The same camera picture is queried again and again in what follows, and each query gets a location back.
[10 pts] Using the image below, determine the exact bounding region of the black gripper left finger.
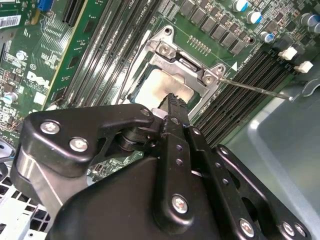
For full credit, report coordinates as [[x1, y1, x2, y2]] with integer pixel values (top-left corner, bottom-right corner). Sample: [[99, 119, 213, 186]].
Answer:
[[11, 92, 196, 234]]

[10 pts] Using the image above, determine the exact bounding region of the metal socket cover frame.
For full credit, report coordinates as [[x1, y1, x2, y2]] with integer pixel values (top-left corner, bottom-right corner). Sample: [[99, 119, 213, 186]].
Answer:
[[124, 47, 221, 118]]

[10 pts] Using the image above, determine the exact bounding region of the silver topped CPU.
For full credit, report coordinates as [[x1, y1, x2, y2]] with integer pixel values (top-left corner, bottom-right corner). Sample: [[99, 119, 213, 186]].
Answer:
[[134, 68, 196, 106]]

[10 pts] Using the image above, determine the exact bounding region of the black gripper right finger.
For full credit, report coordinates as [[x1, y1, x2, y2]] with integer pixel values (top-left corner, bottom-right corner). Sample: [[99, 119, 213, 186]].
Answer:
[[178, 98, 314, 240]]

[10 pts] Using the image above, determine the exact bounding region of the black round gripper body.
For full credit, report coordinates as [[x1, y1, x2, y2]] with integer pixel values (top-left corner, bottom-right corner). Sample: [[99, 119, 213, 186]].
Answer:
[[44, 154, 239, 240]]

